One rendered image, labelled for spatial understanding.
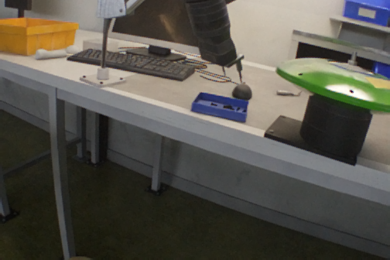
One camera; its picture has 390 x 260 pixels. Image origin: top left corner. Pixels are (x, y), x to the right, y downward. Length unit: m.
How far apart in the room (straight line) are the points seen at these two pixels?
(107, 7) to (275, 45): 0.98
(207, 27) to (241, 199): 1.45
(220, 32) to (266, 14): 1.02
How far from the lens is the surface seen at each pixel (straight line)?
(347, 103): 0.51
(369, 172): 0.65
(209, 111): 0.70
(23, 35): 1.23
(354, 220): 1.88
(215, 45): 0.58
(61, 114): 1.08
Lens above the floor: 1.15
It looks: 20 degrees down
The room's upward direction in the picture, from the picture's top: 8 degrees clockwise
